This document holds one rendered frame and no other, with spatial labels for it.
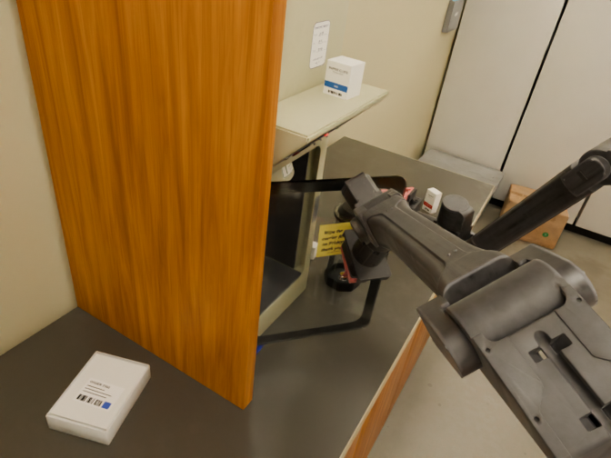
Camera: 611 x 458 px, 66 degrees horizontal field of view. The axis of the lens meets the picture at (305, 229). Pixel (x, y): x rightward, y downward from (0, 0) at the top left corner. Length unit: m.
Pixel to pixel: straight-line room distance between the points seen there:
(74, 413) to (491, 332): 0.81
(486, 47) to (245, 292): 3.20
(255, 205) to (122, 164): 0.28
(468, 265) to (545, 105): 3.41
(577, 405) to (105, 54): 0.73
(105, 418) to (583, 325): 0.82
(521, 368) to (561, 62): 3.45
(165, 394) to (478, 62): 3.26
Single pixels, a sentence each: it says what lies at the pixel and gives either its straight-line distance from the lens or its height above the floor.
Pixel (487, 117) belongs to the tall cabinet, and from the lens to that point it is 3.87.
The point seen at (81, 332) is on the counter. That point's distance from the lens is 1.20.
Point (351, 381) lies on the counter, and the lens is 1.10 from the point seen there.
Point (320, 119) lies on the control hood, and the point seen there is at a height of 1.51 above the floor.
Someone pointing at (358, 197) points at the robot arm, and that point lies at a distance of 0.77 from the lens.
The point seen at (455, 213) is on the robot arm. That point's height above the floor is 1.28.
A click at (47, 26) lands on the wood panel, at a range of 0.91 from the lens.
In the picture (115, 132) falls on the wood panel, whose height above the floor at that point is 1.44.
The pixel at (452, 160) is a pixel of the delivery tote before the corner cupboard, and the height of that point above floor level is 0.33.
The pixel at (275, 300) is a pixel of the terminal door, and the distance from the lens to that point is 0.98.
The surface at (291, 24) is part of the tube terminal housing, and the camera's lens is 0.82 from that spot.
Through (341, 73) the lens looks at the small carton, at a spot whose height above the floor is 1.55.
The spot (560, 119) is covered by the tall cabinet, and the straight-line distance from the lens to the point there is 3.81.
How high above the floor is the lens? 1.78
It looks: 33 degrees down
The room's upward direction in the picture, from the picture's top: 8 degrees clockwise
